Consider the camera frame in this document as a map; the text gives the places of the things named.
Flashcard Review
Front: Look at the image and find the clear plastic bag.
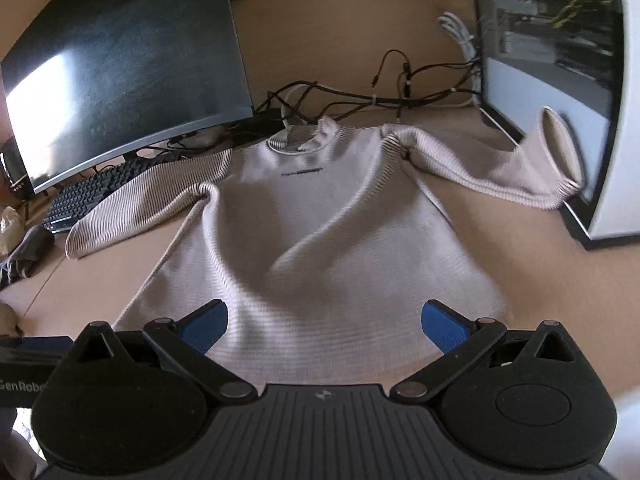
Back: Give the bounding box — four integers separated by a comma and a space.
0, 205, 25, 257

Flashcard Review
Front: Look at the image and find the black cable bundle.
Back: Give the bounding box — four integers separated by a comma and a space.
252, 49, 485, 127

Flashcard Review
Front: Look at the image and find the white glass-panel computer case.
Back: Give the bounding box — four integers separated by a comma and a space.
469, 0, 640, 252

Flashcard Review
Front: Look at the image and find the beige ribbed sweater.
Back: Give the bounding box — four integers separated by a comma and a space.
65, 105, 586, 397

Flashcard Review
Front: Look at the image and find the dark grey cloth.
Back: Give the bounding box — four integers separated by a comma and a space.
0, 225, 57, 290

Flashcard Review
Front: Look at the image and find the small black speaker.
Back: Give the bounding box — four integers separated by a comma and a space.
0, 136, 36, 201

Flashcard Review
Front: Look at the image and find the white cable bundle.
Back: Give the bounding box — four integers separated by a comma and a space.
437, 11, 485, 107

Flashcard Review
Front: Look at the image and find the curved black monitor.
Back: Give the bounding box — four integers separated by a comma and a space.
0, 0, 286, 196

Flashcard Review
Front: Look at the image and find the black keyboard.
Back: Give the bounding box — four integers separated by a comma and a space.
42, 157, 173, 235

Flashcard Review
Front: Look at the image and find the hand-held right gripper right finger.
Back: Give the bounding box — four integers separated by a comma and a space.
390, 299, 577, 405

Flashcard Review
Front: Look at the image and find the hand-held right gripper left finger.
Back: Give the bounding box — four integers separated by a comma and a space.
65, 299, 252, 404

